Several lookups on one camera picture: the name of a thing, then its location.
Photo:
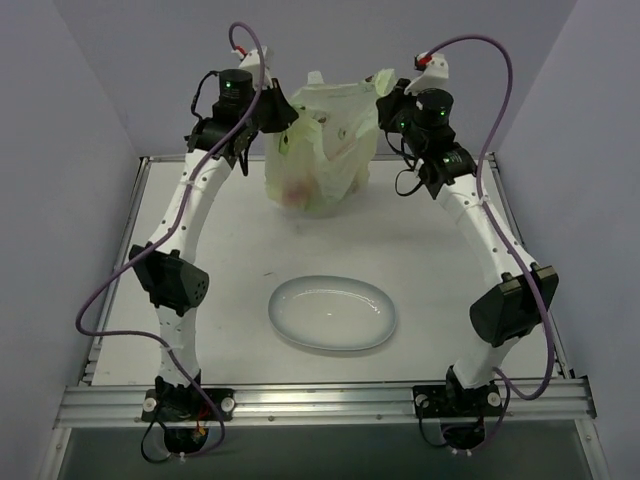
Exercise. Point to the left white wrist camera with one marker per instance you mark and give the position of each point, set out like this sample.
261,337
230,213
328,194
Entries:
251,61

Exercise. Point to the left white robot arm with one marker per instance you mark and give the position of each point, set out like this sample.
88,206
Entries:
166,265

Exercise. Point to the white oval plate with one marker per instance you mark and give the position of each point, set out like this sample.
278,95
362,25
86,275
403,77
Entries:
332,313

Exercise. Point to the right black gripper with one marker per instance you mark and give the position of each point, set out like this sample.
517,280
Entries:
388,103

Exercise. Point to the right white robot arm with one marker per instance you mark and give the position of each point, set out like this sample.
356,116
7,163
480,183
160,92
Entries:
518,288

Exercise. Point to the aluminium front rail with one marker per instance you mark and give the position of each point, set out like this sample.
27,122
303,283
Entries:
314,404

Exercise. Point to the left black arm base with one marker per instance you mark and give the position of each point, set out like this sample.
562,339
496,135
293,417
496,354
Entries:
191,423

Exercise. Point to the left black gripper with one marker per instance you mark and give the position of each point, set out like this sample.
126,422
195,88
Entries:
279,112

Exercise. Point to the translucent plastic bag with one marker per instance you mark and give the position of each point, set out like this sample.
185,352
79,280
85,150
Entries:
323,158

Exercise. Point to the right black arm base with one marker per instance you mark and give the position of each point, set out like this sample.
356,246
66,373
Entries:
468,417

